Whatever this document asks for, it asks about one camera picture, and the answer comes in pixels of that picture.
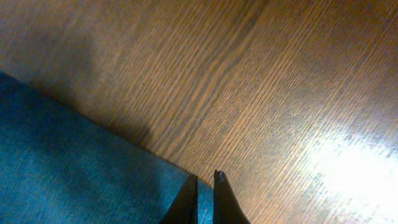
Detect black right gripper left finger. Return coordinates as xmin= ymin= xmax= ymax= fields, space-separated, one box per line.
xmin=159 ymin=174 xmax=198 ymax=224

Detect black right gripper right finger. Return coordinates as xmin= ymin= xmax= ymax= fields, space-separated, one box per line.
xmin=213 ymin=170 xmax=250 ymax=224

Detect dark blue jeans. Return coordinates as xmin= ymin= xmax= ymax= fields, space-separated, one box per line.
xmin=0 ymin=71 xmax=215 ymax=224

